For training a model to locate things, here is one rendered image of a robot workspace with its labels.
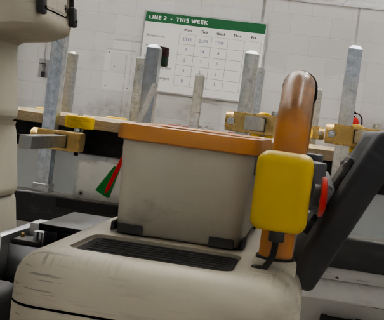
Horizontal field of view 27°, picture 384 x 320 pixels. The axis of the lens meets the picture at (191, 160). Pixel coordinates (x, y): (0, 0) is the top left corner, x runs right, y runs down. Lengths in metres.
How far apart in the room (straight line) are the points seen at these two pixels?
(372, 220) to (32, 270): 1.62
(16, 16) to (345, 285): 1.35
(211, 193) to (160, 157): 0.06
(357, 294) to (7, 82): 1.28
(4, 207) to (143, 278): 0.41
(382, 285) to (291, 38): 7.29
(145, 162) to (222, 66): 8.40
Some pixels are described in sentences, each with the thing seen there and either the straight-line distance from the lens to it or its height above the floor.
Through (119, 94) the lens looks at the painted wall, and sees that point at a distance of 9.42.
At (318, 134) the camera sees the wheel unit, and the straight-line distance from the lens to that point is 3.07.
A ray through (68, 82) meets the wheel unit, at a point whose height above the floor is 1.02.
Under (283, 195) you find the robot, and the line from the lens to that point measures 0.69.
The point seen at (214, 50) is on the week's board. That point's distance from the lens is 9.24.
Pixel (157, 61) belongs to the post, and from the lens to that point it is 2.03.
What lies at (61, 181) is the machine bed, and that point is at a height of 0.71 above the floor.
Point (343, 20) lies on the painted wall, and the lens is 9.24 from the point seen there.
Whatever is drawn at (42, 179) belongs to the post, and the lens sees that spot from 2.10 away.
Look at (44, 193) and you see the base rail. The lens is 2.09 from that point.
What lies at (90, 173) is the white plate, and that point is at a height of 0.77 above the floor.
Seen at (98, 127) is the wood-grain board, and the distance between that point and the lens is 2.25.
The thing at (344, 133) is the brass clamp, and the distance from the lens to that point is 1.98.
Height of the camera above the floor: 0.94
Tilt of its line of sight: 3 degrees down
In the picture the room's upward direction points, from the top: 7 degrees clockwise
